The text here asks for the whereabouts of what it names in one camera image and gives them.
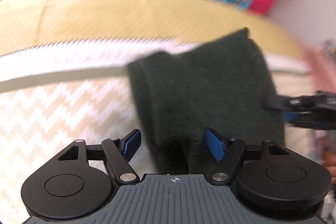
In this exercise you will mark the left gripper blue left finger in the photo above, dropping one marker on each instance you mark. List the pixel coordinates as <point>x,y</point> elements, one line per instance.
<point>118,153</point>

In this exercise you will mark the dark green knit sweater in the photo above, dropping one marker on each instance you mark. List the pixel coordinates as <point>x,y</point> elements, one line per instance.
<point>220,85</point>

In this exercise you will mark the yellow beige patterned bedspread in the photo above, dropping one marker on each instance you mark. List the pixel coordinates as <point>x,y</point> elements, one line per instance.
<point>63,75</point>

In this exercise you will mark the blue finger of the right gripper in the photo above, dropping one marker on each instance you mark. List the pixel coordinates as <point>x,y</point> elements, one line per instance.
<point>291,117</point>
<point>276,102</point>

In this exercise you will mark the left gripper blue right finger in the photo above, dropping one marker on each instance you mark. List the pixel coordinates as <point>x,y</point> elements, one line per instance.
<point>228,154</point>

